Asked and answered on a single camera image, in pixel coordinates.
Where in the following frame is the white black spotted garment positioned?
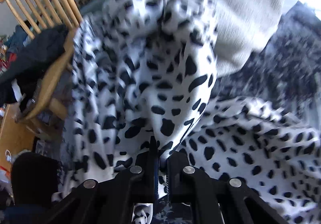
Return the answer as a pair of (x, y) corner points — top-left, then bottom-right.
(53, 0), (320, 223)

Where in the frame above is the wooden side table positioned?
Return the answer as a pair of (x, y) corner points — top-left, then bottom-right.
(0, 103), (35, 172)

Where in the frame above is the blue white tie-dye bedspread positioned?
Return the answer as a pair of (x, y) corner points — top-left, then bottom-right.
(211, 2), (320, 124)

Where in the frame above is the black clothing on chair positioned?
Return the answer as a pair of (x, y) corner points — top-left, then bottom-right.
(1, 25), (69, 106)

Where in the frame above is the cream knit sweater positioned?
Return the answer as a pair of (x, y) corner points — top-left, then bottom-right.
(214, 0), (284, 77)

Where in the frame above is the wooden spindle-back chair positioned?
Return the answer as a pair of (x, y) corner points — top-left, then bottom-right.
(1, 0), (82, 136)

